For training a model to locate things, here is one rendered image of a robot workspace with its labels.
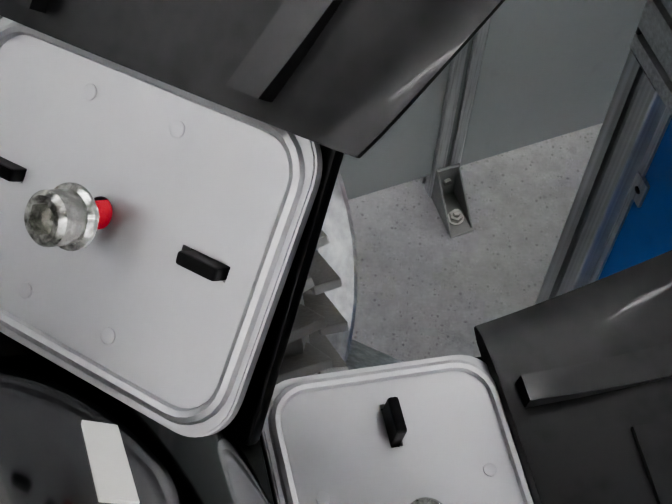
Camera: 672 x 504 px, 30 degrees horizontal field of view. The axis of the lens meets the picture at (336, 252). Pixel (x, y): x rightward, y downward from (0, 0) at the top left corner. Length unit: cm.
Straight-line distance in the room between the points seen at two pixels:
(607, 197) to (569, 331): 67
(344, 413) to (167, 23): 12
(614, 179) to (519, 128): 71
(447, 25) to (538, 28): 129
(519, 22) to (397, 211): 36
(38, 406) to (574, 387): 14
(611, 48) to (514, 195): 26
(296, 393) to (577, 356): 8
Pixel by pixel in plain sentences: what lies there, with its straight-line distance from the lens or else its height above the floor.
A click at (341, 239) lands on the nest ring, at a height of 106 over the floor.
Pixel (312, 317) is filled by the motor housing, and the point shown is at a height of 112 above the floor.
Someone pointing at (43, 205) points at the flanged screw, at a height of 126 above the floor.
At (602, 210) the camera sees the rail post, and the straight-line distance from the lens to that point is 102.
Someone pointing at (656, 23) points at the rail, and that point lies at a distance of 87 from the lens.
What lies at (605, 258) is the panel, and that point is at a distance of 108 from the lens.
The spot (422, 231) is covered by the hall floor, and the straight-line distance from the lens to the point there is 170.
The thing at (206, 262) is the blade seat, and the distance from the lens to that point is 24.
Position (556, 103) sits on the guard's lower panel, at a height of 14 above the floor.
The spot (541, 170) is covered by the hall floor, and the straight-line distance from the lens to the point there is 178.
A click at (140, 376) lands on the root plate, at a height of 124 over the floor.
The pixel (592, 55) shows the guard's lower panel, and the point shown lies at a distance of 162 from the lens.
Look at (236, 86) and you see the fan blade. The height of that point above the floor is 128.
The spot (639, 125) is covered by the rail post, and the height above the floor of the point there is 74.
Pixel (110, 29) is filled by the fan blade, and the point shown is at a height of 127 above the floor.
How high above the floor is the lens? 147
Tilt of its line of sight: 61 degrees down
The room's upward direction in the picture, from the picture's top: 3 degrees clockwise
